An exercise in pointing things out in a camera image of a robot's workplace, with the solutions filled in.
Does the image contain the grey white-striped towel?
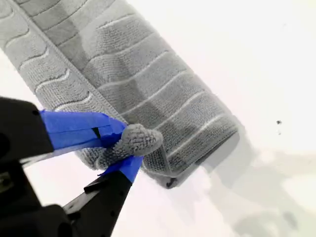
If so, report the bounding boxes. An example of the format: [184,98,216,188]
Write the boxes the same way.
[0,0,240,190]

